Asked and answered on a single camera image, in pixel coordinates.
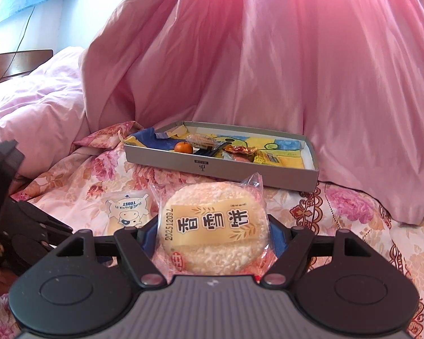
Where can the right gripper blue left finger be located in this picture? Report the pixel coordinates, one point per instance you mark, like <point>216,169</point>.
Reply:
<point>147,237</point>

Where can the yellow green snack packet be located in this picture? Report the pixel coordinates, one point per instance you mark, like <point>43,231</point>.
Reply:
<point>263,157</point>

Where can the small orange tangerine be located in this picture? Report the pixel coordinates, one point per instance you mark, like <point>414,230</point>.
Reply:
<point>183,147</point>

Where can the blue white stick packet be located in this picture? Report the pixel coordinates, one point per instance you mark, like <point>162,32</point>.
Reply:
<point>210,151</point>

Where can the toast bread cow packet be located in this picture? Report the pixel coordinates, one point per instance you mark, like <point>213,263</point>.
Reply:
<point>127,209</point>

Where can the sausage snack packet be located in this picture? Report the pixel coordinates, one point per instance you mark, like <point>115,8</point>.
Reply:
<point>237,157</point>

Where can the gold foil snack packet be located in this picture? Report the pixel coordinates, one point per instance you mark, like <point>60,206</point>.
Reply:
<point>239,149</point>

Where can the grey cardboard tray box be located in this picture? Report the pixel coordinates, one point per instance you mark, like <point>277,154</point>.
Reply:
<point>299,170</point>

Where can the dark wooden headboard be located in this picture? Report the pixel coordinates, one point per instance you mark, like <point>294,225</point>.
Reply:
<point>21,63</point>

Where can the round rice cracker packet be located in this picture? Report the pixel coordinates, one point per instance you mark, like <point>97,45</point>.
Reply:
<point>212,228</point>

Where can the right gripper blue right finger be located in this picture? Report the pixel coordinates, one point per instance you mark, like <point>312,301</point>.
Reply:
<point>279,235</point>

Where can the round cookie clear packet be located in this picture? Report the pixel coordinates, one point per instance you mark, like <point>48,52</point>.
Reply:
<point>200,141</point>

